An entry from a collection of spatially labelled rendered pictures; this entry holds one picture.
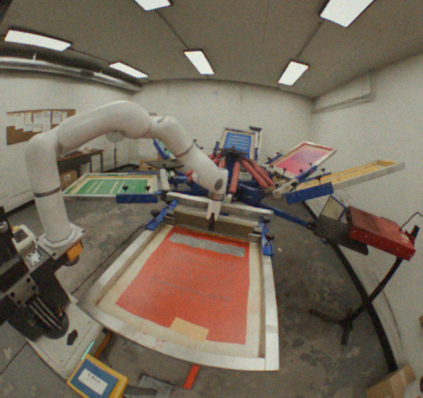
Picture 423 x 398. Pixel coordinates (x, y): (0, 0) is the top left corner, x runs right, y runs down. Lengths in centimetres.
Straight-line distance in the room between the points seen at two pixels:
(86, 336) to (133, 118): 130
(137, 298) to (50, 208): 38
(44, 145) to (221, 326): 67
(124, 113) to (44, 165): 25
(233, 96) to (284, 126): 166
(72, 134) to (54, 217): 23
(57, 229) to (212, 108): 477
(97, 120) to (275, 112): 473
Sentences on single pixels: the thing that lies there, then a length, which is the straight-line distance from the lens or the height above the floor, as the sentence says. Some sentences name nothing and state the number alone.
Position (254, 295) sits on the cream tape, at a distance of 64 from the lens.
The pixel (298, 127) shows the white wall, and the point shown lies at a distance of 508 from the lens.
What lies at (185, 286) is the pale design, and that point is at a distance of 62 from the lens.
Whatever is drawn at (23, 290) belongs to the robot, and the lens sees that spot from 57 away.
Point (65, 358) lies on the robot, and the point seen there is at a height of 28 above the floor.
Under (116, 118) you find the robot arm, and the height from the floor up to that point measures 148.
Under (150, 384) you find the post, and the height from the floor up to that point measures 1.
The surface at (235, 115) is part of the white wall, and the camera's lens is 486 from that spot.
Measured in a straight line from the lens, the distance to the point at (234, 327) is 56.
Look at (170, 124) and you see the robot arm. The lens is 52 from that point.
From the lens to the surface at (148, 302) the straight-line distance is 59.
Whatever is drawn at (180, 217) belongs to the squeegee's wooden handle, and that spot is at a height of 103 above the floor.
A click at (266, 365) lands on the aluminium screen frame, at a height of 99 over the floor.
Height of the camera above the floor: 146
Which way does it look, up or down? 19 degrees down
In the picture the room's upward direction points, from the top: 7 degrees clockwise
